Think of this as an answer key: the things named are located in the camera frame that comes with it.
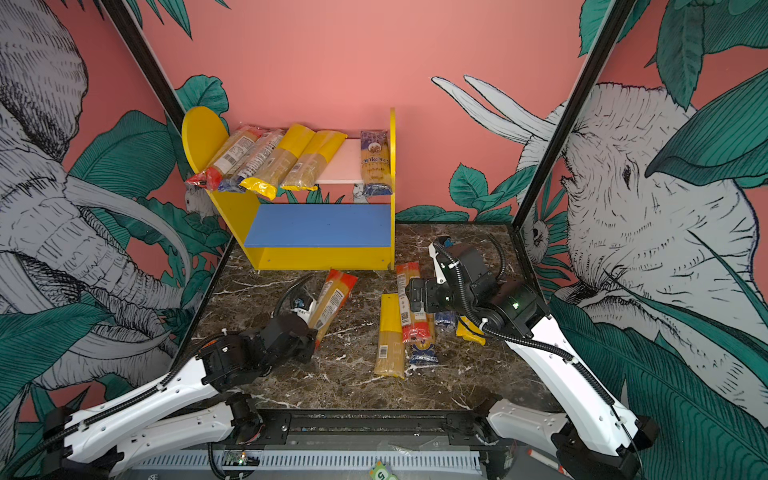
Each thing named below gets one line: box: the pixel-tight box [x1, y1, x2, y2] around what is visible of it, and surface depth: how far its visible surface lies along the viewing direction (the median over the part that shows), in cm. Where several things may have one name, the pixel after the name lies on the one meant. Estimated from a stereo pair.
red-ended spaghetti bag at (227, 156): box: [185, 128, 263, 192], surface depth 76 cm
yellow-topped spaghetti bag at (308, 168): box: [281, 130, 348, 191], surface depth 76 cm
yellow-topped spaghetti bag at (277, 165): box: [239, 123, 316, 201], surface depth 76 cm
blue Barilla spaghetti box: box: [434, 311, 456, 333], surface depth 92 cm
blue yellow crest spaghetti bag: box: [406, 342, 439, 368], surface depth 86 cm
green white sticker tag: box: [369, 461, 399, 480], surface depth 69 cm
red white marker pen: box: [527, 449, 567, 475], surface depth 71 cm
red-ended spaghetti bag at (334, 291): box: [308, 269, 359, 350], surface depth 81 cm
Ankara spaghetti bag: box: [360, 130, 393, 196], surface depth 76 cm
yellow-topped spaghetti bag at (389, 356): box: [374, 293, 405, 379], surface depth 89 cm
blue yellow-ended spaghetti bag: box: [218, 128, 286, 194], surface depth 77 cm
